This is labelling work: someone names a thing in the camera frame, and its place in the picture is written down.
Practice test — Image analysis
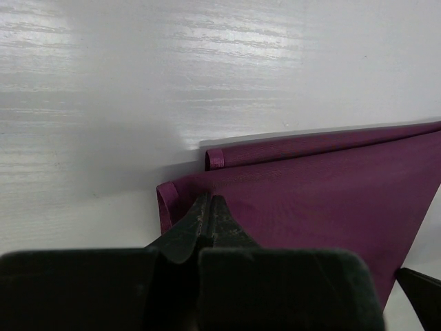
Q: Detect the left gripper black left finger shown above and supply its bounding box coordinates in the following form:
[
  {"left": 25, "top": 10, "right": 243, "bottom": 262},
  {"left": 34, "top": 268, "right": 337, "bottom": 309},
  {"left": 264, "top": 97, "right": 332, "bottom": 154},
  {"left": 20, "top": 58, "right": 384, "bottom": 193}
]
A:
[{"left": 146, "top": 194, "right": 211, "bottom": 264}]

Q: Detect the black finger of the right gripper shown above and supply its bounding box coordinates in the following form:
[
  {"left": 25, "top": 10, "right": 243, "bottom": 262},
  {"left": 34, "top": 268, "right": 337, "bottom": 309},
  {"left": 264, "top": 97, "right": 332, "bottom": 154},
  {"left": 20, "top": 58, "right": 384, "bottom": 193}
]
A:
[{"left": 396, "top": 268, "right": 441, "bottom": 331}]

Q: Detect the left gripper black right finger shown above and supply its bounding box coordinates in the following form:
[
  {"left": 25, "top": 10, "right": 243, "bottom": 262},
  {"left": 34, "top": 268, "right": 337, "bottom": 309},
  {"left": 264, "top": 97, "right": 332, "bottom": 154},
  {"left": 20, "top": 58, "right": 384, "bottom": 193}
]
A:
[{"left": 206, "top": 195, "right": 260, "bottom": 248}]

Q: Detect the purple cloth napkin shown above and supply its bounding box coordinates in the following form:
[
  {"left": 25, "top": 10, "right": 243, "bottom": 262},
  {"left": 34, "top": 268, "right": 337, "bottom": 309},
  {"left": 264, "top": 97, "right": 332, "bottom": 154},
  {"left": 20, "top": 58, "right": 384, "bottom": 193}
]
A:
[{"left": 156, "top": 122, "right": 440, "bottom": 304}]

